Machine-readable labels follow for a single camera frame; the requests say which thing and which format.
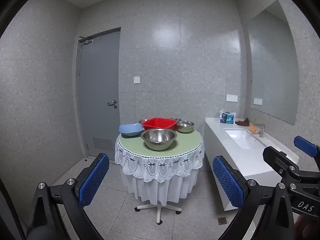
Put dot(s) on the door closer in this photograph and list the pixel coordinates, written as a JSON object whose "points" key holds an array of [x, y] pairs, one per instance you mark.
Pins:
{"points": [[86, 40]]}

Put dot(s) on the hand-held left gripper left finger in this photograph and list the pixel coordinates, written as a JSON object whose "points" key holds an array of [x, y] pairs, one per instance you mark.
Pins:
{"points": [[93, 180]]}

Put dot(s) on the large steel bowl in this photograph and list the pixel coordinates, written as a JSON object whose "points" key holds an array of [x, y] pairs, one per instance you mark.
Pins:
{"points": [[158, 141]]}

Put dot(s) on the orange fruit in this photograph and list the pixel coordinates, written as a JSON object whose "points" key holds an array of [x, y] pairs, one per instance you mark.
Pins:
{"points": [[253, 128]]}

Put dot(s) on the brown cloth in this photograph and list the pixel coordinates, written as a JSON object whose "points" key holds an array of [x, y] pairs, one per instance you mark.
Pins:
{"points": [[243, 122]]}

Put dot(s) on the white wall socket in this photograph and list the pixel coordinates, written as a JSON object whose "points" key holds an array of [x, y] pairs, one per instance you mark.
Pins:
{"points": [[229, 98], [234, 98]]}

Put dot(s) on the white light switch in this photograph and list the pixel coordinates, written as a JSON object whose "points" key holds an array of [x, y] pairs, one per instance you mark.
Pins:
{"points": [[136, 80]]}

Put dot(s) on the white sink basin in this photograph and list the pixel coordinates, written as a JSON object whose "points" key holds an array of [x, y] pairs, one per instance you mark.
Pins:
{"points": [[243, 137]]}

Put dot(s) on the blue tissue pack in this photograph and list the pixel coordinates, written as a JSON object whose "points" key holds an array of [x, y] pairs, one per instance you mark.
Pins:
{"points": [[227, 117]]}

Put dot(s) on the door vent grille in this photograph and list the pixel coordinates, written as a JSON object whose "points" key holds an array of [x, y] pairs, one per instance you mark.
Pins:
{"points": [[103, 144]]}

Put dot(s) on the grey door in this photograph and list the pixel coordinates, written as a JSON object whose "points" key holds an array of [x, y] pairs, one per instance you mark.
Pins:
{"points": [[97, 80]]}

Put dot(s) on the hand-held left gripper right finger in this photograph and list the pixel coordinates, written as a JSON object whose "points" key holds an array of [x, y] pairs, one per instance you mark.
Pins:
{"points": [[227, 182]]}

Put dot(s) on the white lace tablecloth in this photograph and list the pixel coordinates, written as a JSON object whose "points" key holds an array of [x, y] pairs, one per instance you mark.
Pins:
{"points": [[160, 182]]}

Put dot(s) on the red plastic basin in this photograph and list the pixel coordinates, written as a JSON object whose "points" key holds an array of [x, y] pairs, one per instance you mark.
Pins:
{"points": [[157, 123]]}

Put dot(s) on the metal faucet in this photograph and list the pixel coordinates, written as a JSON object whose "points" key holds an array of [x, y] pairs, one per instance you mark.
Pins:
{"points": [[261, 130]]}

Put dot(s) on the white counter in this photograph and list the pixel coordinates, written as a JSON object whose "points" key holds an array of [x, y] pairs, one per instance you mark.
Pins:
{"points": [[217, 135]]}

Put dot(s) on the white table base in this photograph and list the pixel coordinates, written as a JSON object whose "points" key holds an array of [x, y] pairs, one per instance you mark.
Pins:
{"points": [[158, 210]]}

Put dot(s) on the wall mirror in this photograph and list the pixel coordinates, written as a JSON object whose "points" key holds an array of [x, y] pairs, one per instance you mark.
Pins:
{"points": [[272, 75]]}

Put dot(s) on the blue plastic bowl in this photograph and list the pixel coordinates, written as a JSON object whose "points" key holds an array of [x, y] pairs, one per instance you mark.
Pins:
{"points": [[130, 130]]}

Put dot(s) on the small steel bowl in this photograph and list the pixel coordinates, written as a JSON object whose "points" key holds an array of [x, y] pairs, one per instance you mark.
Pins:
{"points": [[174, 119], [143, 121]]}

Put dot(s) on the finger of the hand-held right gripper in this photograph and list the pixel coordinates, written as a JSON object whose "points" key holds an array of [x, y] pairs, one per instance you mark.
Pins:
{"points": [[306, 145], [278, 160]]}

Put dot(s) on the patterned steel bowl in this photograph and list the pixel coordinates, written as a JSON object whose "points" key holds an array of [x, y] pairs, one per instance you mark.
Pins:
{"points": [[185, 128]]}

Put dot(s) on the floor drain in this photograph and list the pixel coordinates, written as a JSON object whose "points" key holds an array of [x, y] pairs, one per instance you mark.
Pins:
{"points": [[221, 220]]}

